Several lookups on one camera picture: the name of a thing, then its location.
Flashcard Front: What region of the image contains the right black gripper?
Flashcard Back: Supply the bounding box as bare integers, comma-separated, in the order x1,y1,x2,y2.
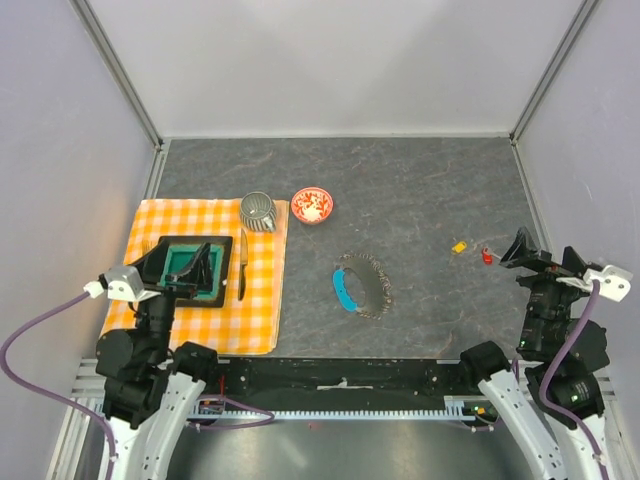
498,225,595,352

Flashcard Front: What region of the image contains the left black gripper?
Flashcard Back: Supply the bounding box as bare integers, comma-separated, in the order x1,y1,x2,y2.
131,238,214,361

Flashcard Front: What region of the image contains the blue tag keyring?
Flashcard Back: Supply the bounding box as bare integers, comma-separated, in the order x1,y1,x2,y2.
332,253,393,319

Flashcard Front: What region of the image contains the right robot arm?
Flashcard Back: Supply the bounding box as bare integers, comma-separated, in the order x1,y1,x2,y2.
457,227,615,479

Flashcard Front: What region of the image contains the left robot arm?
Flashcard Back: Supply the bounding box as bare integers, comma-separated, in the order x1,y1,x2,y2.
84,238,220,479

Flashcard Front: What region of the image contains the black teal square plate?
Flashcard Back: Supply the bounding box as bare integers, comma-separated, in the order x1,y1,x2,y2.
153,235,233,309

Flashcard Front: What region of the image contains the silver fork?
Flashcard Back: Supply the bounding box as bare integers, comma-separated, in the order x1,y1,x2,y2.
142,240,153,255

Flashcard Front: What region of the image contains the red tag key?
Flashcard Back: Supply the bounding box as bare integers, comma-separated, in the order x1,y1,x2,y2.
481,246,501,265

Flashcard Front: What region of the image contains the silver knife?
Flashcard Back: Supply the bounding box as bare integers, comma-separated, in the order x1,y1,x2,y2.
237,230,249,301

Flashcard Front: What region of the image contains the orange checkered cloth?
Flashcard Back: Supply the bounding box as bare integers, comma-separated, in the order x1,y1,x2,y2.
124,199,289,355

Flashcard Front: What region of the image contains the grey striped mug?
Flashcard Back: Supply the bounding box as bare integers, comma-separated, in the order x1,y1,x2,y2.
240,191,277,233

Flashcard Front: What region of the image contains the red white patterned bowl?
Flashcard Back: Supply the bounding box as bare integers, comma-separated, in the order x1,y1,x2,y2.
291,186,334,225

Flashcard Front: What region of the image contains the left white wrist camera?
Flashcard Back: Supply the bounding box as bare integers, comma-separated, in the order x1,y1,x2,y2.
83,265,145,302

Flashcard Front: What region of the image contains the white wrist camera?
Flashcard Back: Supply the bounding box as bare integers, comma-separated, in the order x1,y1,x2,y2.
83,265,145,302
583,265,633,303

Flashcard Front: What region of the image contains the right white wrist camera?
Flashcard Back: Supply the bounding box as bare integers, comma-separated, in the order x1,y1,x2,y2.
583,265,633,303

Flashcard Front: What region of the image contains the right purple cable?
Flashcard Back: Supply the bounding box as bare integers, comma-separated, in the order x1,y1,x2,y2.
459,279,612,480

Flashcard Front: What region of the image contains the purple cable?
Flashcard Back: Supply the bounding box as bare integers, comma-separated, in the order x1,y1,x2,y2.
459,279,612,480
0,290,276,480

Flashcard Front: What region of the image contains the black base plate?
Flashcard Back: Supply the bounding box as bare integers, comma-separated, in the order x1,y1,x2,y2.
201,357,482,412

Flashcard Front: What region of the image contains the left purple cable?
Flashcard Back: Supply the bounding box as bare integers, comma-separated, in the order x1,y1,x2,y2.
0,290,276,480

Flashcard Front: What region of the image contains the slotted cable duct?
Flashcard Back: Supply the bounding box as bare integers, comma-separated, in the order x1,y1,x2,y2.
187,398,498,423

